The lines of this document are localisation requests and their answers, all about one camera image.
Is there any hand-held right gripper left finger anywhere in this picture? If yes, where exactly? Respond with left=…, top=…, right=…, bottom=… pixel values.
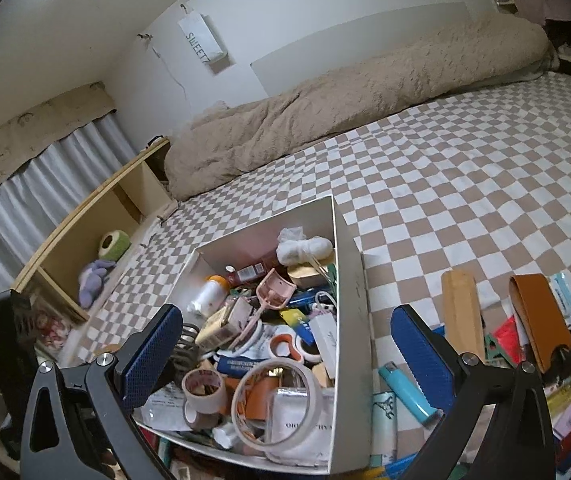
left=18, top=302, right=185, bottom=480

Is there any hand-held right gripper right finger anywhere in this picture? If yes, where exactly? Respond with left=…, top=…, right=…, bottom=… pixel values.
left=390, top=304, right=556, bottom=480

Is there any white cardboard box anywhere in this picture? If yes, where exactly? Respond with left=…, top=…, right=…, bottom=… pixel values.
left=133, top=194, right=373, bottom=476

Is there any light blue lighter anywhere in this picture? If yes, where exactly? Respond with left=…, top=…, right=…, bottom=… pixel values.
left=378, top=361, right=441, bottom=423

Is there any clear display box with figures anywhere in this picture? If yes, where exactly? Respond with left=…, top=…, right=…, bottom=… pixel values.
left=30, top=300, right=74, bottom=356

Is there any wooden flat block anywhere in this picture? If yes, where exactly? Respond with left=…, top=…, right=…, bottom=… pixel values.
left=440, top=270, right=487, bottom=366

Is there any teal printed lighter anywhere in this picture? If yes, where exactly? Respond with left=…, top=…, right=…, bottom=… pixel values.
left=370, top=392, right=399, bottom=466

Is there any tan carton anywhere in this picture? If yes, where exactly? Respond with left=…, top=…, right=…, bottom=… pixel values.
left=198, top=300, right=256, bottom=351

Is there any small brown tape roll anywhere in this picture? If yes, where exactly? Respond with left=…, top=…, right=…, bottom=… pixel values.
left=184, top=402, right=229, bottom=431

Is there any white bottle orange cap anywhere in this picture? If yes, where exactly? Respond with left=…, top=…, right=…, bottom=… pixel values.
left=188, top=275, right=231, bottom=313

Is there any red foil packet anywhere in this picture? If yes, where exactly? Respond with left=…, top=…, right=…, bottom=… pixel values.
left=490, top=317, right=526, bottom=361

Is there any purple plush toy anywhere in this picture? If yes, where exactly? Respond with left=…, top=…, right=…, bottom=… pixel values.
left=78, top=259, right=116, bottom=310

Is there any small white box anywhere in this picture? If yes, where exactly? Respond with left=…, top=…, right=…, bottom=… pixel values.
left=308, top=312, right=339, bottom=378

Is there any green round plush toy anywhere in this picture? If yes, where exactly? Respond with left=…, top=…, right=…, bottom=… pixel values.
left=96, top=230, right=131, bottom=262

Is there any white printed pouch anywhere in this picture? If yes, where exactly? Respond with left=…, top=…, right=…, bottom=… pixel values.
left=266, top=385, right=336, bottom=466

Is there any brown leather case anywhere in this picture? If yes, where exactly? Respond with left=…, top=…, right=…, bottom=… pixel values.
left=509, top=274, right=571, bottom=375

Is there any pink plastic scoop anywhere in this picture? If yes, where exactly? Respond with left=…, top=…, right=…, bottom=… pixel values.
left=226, top=269, right=299, bottom=351

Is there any wooden shelf unit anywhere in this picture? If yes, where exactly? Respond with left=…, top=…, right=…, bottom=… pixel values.
left=0, top=135, right=179, bottom=461

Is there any gold tin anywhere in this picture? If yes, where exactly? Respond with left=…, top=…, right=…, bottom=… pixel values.
left=286, top=262, right=331, bottom=286

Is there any light blue packet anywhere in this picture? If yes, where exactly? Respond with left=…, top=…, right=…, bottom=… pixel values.
left=548, top=272, right=571, bottom=321

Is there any white sock bundle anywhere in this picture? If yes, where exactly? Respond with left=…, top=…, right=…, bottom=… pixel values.
left=276, top=236, right=335, bottom=266

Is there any grey curtain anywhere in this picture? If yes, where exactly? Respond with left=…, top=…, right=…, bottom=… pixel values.
left=0, top=110, right=139, bottom=311

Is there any beige curtain valance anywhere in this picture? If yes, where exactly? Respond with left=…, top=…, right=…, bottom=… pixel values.
left=0, top=82, right=116, bottom=226

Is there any beige fluffy blanket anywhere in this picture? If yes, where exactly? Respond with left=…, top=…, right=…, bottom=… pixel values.
left=163, top=12, right=561, bottom=201

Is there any white hanging bag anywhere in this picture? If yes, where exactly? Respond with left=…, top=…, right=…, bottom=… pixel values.
left=178, top=12, right=229, bottom=76

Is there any black wire hair claw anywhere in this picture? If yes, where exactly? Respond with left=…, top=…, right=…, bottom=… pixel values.
left=168, top=322, right=201, bottom=376

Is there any orange white tape ring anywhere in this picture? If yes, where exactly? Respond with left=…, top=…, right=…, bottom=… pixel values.
left=293, top=342, right=323, bottom=366
left=268, top=334, right=299, bottom=360

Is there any large white tape ring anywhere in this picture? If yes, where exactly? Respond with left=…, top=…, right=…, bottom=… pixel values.
left=230, top=359, right=323, bottom=453

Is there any wall cable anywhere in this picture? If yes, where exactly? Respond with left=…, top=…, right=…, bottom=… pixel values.
left=138, top=32, right=191, bottom=106

